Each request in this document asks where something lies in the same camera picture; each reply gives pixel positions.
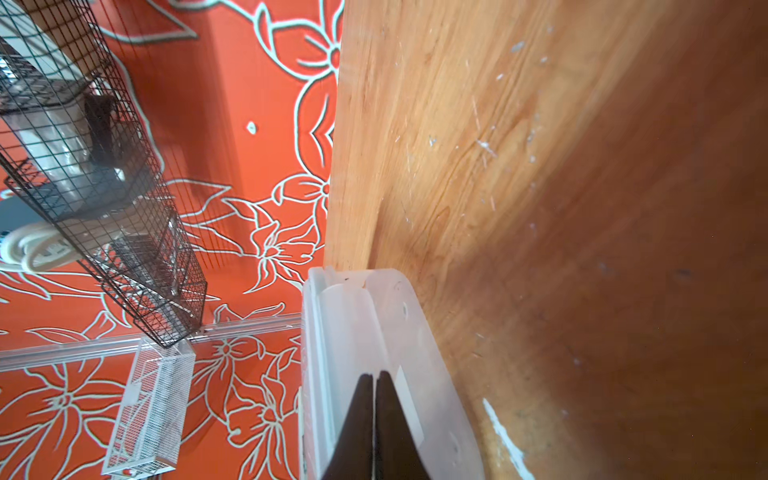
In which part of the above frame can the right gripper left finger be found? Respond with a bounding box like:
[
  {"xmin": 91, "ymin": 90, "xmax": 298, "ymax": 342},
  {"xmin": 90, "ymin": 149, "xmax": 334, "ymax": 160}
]
[{"xmin": 322, "ymin": 374, "xmax": 374, "ymax": 480}]

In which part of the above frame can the clear lunch box lid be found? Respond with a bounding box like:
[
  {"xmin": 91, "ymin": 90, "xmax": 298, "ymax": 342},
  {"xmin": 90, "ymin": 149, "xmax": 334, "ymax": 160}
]
[{"xmin": 299, "ymin": 267, "xmax": 484, "ymax": 479}]

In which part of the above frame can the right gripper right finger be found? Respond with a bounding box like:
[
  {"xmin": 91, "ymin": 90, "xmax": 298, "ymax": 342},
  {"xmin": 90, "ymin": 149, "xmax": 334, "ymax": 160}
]
[{"xmin": 374, "ymin": 371, "xmax": 430, "ymax": 480}]

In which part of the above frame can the white power adapter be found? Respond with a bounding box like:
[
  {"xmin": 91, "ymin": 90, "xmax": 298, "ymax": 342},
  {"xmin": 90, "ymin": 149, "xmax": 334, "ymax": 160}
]
[{"xmin": 1, "ymin": 26, "xmax": 125, "ymax": 209}]

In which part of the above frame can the black wire basket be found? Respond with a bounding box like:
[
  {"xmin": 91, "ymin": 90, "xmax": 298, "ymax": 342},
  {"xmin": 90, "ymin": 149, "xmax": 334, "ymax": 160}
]
[{"xmin": 1, "ymin": 1, "xmax": 207, "ymax": 348}]

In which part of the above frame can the clear acrylic box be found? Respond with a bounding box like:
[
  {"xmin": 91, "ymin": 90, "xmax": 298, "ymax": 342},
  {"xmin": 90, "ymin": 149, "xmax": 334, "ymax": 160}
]
[{"xmin": 101, "ymin": 340, "xmax": 196, "ymax": 479}]

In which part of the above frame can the white coiled cable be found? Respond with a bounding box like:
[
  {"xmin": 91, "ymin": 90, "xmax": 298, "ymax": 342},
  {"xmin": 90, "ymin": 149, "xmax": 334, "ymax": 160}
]
[{"xmin": 0, "ymin": 221, "xmax": 73, "ymax": 274}]

